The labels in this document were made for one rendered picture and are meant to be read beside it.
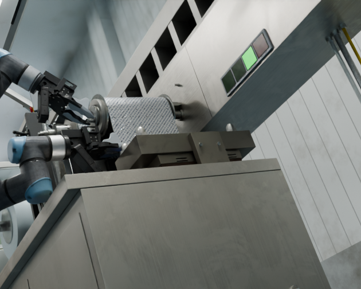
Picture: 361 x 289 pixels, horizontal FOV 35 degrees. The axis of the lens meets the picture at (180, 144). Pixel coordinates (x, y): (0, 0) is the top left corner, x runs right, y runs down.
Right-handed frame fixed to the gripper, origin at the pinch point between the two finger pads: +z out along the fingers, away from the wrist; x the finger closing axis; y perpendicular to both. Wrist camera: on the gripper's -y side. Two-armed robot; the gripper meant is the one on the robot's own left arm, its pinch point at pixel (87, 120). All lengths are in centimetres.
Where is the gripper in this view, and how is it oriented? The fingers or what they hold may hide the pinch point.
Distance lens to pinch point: 185.0
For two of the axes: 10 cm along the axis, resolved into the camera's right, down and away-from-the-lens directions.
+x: -4.5, 4.9, 7.5
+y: 3.1, -7.0, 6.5
